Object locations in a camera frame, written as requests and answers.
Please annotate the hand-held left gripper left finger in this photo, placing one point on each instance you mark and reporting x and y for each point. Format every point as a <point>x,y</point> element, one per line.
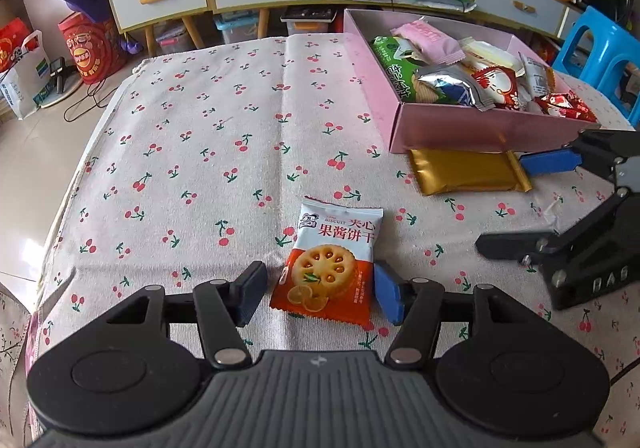
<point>250,290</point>

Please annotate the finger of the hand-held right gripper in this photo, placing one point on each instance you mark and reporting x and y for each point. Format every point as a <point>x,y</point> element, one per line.
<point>510,245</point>
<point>550,161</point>

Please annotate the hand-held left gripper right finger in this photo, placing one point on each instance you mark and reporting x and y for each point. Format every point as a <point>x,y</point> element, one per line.
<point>390,293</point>

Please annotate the large red snack packet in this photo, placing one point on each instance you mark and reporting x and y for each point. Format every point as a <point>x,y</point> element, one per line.
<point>565,105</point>

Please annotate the orange white biscuit packet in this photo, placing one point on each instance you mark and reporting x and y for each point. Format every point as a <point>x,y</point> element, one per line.
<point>325,268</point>

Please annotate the small red snack packet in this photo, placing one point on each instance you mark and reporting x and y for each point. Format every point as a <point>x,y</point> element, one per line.
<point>500,85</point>

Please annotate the pink cardboard box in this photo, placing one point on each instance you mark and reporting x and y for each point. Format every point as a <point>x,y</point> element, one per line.
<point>450,130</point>

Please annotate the silver foil snack packet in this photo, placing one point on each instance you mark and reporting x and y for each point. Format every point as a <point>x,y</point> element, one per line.
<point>450,85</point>

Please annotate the pink snack packet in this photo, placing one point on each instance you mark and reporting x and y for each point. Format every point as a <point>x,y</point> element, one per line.
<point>430,40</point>

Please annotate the green potato chips packet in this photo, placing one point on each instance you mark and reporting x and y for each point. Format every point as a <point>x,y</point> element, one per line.
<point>400,77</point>

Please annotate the gold foil snack packet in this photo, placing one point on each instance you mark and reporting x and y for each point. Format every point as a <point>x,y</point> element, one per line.
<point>465,170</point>

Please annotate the blue plastic stool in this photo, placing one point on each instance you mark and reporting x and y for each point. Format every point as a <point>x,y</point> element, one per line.
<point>600,42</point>

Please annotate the cherry print tablecloth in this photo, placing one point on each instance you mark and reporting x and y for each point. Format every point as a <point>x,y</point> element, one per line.
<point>200,152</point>

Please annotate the beige floral cloth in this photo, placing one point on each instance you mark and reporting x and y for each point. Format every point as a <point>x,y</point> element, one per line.
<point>12,353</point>

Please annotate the clear storage box blue lid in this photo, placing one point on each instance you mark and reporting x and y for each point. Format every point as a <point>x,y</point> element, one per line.
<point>235,27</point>

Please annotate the black flat scale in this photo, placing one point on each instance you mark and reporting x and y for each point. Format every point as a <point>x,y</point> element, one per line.
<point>307,15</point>

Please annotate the black floor device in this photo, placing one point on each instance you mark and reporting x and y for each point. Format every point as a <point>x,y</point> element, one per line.
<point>59,75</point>

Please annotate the red gift bag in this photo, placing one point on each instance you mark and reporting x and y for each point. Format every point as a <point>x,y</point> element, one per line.
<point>90,50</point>

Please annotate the white shopping bag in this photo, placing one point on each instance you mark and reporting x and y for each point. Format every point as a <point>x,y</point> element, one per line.
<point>25,82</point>

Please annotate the red plastic bag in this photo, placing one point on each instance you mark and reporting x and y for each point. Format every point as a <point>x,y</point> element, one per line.
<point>12,45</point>

